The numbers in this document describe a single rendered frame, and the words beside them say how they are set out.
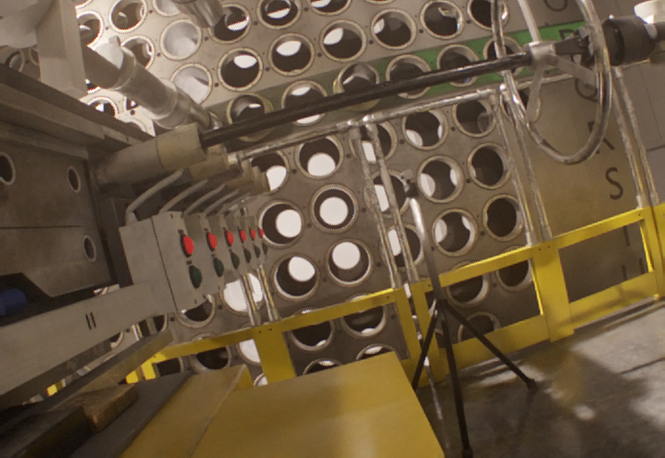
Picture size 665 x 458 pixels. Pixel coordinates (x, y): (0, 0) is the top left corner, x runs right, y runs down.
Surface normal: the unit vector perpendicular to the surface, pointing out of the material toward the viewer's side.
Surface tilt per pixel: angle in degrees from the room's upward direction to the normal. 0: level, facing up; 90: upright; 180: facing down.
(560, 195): 90
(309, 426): 0
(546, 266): 90
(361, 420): 0
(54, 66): 90
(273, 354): 90
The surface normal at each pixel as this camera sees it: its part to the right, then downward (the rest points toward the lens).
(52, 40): 0.03, 0.00
